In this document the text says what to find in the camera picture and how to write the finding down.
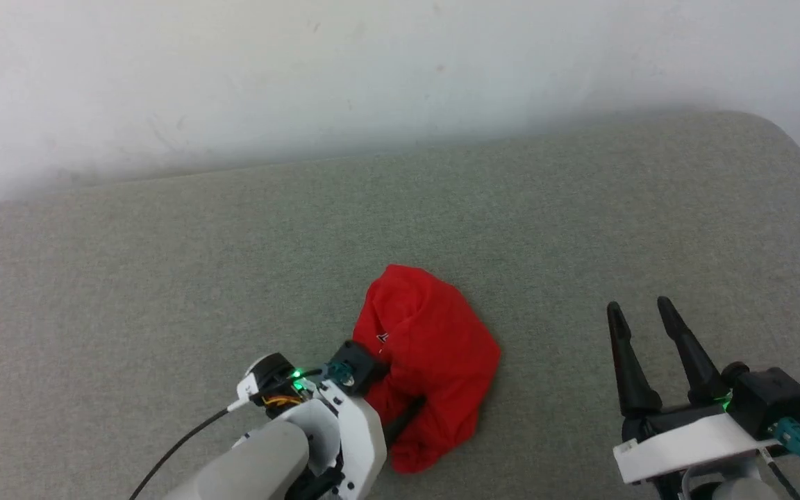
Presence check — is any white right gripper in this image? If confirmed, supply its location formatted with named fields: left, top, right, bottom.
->
left=606, top=296, right=781, bottom=485

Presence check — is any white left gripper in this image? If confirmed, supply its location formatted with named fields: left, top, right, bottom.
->
left=239, top=353, right=427, bottom=500

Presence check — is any red garment with white trim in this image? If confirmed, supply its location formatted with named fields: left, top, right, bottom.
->
left=351, top=264, right=502, bottom=475

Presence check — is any grey-green fabric sofa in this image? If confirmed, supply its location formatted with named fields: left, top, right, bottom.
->
left=0, top=111, right=800, bottom=500

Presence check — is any teal-plug left camera cable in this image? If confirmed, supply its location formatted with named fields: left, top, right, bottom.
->
left=322, top=361, right=356, bottom=387

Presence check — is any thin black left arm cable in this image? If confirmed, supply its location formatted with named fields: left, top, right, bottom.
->
left=128, top=397, right=256, bottom=500

